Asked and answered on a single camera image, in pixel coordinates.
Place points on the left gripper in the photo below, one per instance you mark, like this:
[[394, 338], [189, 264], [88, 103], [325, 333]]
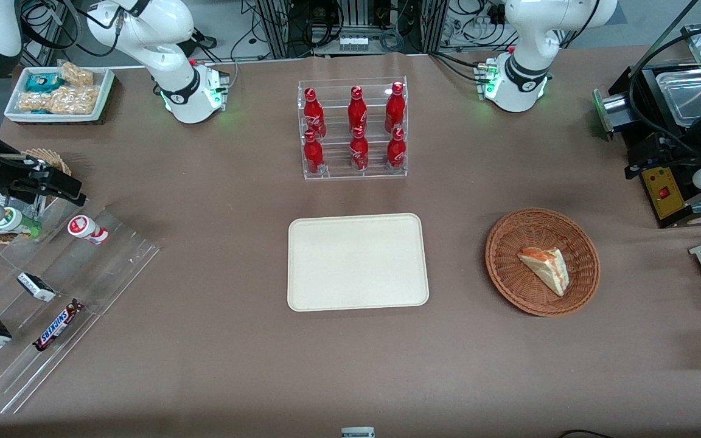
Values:
[[681, 152]]

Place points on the triangular sandwich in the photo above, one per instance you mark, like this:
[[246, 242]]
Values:
[[546, 267]]

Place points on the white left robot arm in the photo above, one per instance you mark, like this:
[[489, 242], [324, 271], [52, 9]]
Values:
[[530, 61]]

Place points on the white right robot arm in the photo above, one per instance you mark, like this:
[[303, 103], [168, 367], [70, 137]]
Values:
[[168, 61]]

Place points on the small wicker basket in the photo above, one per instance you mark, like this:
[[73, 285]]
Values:
[[52, 159]]

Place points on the white snack tray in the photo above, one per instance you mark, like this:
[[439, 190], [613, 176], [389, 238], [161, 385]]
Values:
[[104, 91]]

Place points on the large brown wicker basket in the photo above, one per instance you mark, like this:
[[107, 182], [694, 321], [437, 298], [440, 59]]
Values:
[[509, 267]]

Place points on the cream plastic tray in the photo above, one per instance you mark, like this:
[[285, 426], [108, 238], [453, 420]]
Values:
[[356, 261]]

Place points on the black sealing machine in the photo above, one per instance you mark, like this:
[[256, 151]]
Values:
[[667, 201]]

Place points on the white green drink bottle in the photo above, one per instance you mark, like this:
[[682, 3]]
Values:
[[13, 222]]

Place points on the red white yogurt bottle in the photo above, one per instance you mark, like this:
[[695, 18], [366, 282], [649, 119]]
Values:
[[86, 229]]

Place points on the large rice cracker pack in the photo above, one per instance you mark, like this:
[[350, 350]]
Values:
[[61, 100]]

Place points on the teal snack packet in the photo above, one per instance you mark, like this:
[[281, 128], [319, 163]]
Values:
[[43, 82]]

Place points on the small rice cracker pack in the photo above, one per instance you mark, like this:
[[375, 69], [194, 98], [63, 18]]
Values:
[[76, 74]]

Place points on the clear acrylic stepped display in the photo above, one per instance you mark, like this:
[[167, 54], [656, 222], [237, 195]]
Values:
[[107, 267]]

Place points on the Snickers bar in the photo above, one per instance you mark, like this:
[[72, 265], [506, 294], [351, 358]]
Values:
[[57, 325]]

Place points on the red cola bottle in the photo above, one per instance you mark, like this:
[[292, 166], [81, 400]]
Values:
[[313, 115], [313, 155], [359, 152], [395, 109], [395, 151], [357, 112]]

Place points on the clear acrylic bottle rack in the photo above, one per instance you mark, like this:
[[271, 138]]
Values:
[[335, 170]]

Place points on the white power strip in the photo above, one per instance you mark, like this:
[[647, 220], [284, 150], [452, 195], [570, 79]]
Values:
[[353, 44]]

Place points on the white labelled object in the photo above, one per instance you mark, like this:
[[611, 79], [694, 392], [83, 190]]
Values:
[[358, 432]]

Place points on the aluminium equipment frame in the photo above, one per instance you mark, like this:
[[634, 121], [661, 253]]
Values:
[[277, 27]]

